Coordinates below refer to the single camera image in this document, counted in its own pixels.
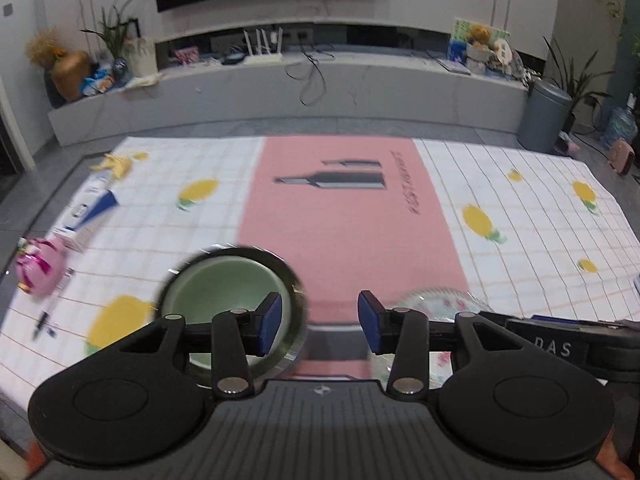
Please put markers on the green floor plant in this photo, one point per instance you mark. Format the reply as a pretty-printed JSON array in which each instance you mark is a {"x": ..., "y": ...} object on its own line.
[{"x": 575, "y": 80}]

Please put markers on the potted plant in white pot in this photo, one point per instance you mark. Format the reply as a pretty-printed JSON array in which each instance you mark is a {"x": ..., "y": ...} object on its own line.
[{"x": 135, "y": 52}]

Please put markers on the brown teddy bear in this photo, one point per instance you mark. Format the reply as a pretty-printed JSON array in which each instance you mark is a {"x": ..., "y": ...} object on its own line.
[{"x": 480, "y": 35}]

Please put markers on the yellow banana toy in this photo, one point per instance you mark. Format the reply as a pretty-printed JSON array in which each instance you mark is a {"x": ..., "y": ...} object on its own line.
[{"x": 115, "y": 164}]

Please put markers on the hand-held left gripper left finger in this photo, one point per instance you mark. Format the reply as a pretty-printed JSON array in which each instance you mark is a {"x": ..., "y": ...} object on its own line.
[{"x": 270, "y": 322}]

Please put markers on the blue and white box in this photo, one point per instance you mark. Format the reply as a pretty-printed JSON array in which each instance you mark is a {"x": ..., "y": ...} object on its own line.
[{"x": 82, "y": 210}]

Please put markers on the brown bag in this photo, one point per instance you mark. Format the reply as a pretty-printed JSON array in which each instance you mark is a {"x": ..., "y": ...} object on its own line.
[{"x": 621, "y": 156}]

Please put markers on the blue water jug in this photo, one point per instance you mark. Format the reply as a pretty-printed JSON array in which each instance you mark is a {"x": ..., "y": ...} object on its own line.
[{"x": 620, "y": 127}]

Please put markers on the checked lemon tablecloth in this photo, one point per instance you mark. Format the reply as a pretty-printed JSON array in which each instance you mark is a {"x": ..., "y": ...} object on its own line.
[{"x": 540, "y": 195}]

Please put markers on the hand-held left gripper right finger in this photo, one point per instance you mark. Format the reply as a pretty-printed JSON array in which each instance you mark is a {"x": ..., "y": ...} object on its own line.
[{"x": 369, "y": 322}]

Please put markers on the thin pen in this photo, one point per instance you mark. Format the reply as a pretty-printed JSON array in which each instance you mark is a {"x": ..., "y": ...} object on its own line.
[{"x": 67, "y": 280}]

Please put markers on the green ceramic bowl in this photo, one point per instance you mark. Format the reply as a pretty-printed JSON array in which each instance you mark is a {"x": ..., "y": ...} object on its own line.
[{"x": 220, "y": 285}]

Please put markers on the pink placemat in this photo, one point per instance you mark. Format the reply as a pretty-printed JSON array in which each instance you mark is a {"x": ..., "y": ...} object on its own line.
[{"x": 350, "y": 240}]

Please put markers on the blue snack packet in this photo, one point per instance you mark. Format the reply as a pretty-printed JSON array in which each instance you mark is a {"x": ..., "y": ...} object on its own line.
[{"x": 97, "y": 82}]

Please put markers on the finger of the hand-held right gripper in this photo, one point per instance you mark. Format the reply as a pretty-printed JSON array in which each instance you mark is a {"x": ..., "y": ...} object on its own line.
[{"x": 495, "y": 316}]

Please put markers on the gold vase with dried flowers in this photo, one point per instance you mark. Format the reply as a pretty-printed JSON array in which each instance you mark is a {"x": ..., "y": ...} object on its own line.
[{"x": 70, "y": 72}]

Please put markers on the grey trash bin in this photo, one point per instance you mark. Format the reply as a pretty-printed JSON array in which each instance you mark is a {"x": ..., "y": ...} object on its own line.
[{"x": 545, "y": 115}]

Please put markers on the dark pen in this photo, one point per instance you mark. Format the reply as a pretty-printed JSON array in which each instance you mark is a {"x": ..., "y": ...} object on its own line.
[{"x": 41, "y": 325}]

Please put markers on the clear floral glass plate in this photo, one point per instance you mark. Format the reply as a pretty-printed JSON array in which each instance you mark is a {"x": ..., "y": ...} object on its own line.
[{"x": 410, "y": 302}]

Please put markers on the grey stone bench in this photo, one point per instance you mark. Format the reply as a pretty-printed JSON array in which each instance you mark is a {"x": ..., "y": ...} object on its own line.
[{"x": 400, "y": 90}]

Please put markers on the wall switch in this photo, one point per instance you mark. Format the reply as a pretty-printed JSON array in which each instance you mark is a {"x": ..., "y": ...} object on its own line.
[{"x": 7, "y": 9}]

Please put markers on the floral ceramic plate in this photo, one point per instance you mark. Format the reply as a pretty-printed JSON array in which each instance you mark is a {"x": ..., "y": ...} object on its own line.
[{"x": 445, "y": 305}]

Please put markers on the white router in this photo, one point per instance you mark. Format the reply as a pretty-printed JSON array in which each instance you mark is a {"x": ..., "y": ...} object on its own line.
[{"x": 262, "y": 52}]

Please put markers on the pink packet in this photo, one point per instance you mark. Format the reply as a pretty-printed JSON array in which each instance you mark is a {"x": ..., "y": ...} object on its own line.
[{"x": 186, "y": 55}]

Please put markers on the pink toy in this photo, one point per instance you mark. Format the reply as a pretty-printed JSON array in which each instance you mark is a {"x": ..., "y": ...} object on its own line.
[{"x": 42, "y": 267}]

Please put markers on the orange cloth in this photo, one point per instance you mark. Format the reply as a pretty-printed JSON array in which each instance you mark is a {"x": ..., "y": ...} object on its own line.
[{"x": 37, "y": 455}]

